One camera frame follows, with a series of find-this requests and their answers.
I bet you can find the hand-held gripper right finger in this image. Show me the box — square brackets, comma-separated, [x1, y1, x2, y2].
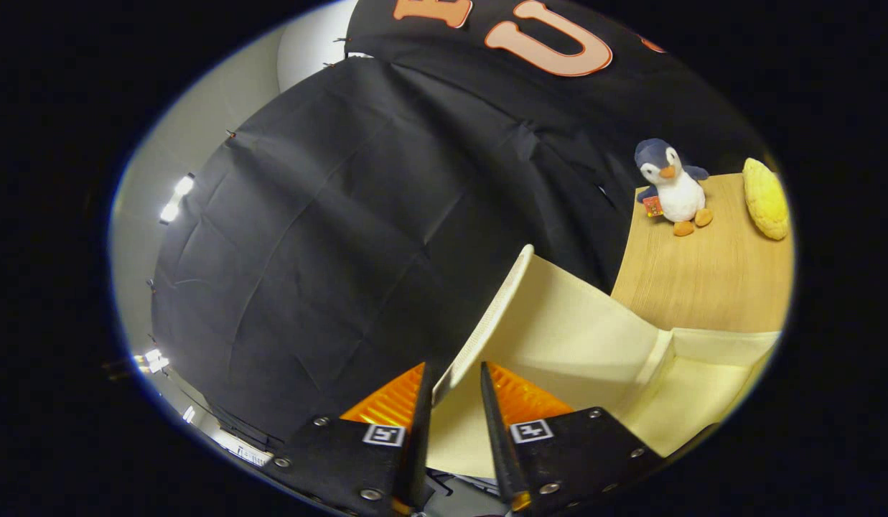
[480, 361, 663, 512]

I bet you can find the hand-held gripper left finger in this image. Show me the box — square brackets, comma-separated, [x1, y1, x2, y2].
[268, 363, 434, 516]

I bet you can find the cream fabric storage box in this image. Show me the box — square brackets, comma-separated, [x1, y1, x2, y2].
[426, 244, 782, 480]

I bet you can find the black backdrop cloth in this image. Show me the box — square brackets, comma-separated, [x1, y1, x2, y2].
[151, 0, 767, 450]

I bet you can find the bright lamp fixture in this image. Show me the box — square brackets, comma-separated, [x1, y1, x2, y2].
[106, 350, 170, 378]

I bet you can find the penguin plush toy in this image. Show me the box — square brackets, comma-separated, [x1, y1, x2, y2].
[634, 138, 714, 238]

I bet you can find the ceiling light panel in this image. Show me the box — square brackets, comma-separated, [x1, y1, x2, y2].
[160, 174, 195, 223]

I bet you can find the yellow round plush cushion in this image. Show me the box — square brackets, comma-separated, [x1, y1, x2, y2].
[742, 157, 791, 241]

